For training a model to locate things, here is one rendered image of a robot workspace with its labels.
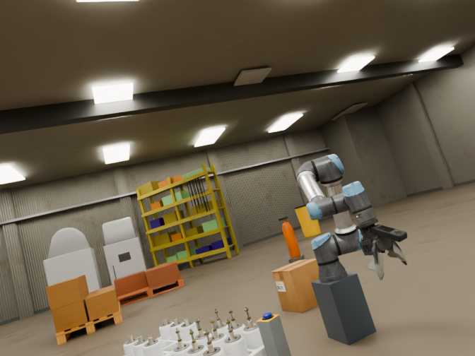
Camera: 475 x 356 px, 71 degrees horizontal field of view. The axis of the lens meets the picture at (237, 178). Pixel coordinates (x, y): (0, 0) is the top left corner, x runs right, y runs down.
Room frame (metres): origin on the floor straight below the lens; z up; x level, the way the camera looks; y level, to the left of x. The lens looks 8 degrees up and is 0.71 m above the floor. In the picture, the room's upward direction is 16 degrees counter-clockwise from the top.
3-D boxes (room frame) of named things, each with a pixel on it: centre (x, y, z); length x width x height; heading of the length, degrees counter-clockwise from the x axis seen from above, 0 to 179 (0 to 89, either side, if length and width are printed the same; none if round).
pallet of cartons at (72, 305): (4.48, 2.33, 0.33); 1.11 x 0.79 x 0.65; 18
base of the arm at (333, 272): (1.86, -0.34, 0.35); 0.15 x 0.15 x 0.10
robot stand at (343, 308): (1.86, -0.34, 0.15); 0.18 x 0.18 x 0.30; 22
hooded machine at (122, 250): (6.70, 2.58, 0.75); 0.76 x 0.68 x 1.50; 22
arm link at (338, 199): (1.39, -0.41, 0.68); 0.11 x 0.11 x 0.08; 84
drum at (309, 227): (7.89, -1.30, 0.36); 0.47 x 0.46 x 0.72; 22
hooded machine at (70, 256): (6.36, 3.48, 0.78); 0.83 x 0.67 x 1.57; 111
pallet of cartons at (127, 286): (5.91, 2.00, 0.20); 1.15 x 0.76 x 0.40; 110
